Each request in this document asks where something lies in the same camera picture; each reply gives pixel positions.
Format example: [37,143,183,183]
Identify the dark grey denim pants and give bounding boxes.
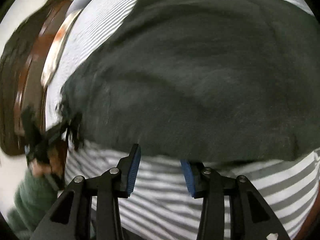
[60,0,319,162]

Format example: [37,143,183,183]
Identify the operator left hand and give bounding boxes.
[28,144,67,191]

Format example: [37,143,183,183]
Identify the green sleeve forearm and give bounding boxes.
[7,170,58,239]

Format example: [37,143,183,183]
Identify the floral pillow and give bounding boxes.
[41,9,82,89]

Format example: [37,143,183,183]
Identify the dark wooden headboard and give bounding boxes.
[1,0,72,156]

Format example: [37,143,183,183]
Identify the grey white striped bedsheet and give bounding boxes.
[46,0,319,239]

